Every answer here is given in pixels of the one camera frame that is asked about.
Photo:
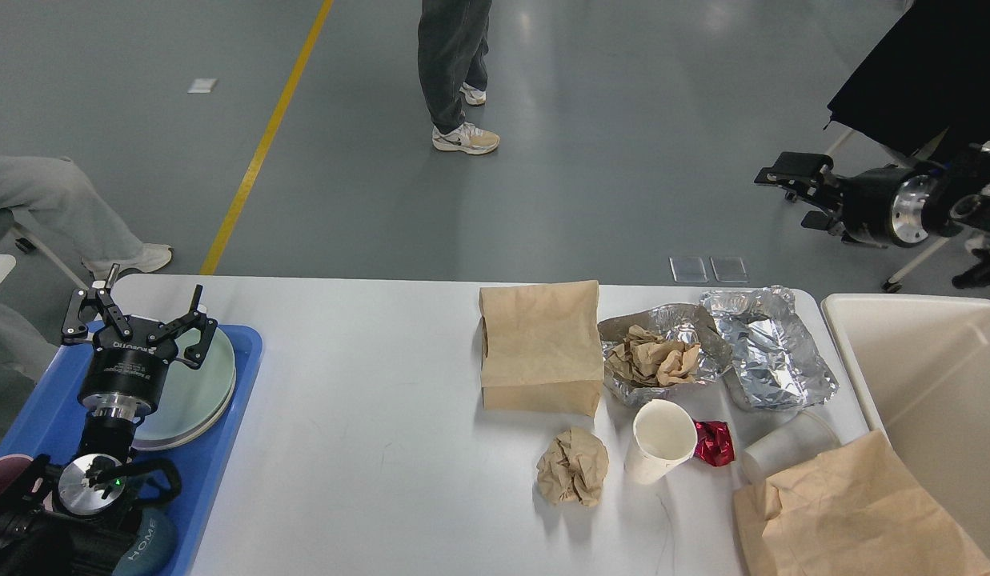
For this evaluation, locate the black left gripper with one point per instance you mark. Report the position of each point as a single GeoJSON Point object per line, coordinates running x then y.
{"type": "Point", "coordinates": [126, 372]}

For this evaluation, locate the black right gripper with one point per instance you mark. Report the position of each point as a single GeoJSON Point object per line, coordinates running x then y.
{"type": "Point", "coordinates": [880, 207]}

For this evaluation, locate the mint green plate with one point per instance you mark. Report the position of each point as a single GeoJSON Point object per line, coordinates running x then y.
{"type": "Point", "coordinates": [218, 371]}

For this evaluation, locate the pink ribbed mug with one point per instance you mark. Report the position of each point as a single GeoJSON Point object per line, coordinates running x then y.
{"type": "Point", "coordinates": [11, 466]}

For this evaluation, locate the dark teal mug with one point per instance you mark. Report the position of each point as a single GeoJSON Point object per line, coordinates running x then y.
{"type": "Point", "coordinates": [155, 541]}

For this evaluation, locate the aluminium foil with paper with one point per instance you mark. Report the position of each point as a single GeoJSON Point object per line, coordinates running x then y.
{"type": "Point", "coordinates": [681, 321]}

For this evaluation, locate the brown paper bag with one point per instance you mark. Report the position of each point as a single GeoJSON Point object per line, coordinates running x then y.
{"type": "Point", "coordinates": [855, 510]}
{"type": "Point", "coordinates": [541, 348]}

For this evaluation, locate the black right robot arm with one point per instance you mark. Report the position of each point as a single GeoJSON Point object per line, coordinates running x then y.
{"type": "Point", "coordinates": [960, 199]}

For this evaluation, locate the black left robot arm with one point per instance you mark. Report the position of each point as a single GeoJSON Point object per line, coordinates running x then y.
{"type": "Point", "coordinates": [81, 518]}

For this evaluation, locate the pink plate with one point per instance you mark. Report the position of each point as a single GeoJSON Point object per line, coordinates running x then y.
{"type": "Point", "coordinates": [182, 417]}

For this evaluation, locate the blue plastic tray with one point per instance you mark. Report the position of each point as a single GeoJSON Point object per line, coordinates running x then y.
{"type": "Point", "coordinates": [51, 423]}

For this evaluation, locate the seated person grey trousers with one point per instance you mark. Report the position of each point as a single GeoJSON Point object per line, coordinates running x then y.
{"type": "Point", "coordinates": [61, 197]}

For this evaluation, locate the crumpled aluminium foil sheet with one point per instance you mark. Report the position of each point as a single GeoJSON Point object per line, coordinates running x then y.
{"type": "Point", "coordinates": [776, 361]}

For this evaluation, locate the grey chair with legs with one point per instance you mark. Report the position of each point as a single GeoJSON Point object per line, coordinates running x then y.
{"type": "Point", "coordinates": [35, 273]}

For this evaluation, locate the black jacket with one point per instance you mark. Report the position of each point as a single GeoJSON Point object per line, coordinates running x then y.
{"type": "Point", "coordinates": [928, 78]}

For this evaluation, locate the beige plastic bin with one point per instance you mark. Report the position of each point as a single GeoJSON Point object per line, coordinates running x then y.
{"type": "Point", "coordinates": [920, 366]}

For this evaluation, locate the crumpled brown paper in foil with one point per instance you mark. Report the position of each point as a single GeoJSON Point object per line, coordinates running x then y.
{"type": "Point", "coordinates": [648, 359]}

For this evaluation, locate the red foil wrapper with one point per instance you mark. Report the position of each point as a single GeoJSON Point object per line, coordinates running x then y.
{"type": "Point", "coordinates": [714, 443]}

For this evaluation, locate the white paper cup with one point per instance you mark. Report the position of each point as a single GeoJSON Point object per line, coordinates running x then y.
{"type": "Point", "coordinates": [663, 436]}

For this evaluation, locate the crumpled brown paper ball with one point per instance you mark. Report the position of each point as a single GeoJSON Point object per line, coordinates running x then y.
{"type": "Point", "coordinates": [573, 468]}

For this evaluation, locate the standing person in jeans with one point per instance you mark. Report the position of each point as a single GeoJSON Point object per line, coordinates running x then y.
{"type": "Point", "coordinates": [452, 45]}

